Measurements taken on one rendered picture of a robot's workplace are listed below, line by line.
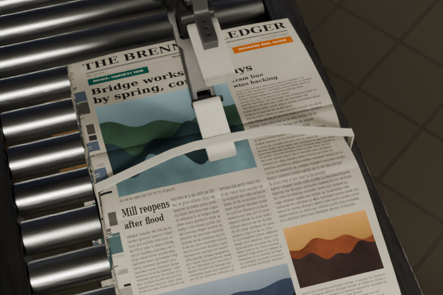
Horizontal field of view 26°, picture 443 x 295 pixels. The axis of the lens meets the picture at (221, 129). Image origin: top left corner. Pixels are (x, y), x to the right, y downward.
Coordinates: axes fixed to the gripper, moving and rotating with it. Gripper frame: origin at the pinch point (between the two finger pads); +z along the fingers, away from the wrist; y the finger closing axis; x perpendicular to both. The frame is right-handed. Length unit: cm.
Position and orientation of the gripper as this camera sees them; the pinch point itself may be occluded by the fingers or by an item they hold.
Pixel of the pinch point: (219, 110)
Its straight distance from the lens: 94.6
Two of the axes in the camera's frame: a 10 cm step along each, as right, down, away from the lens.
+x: -9.6, 2.4, -1.2
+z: 2.7, 8.3, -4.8
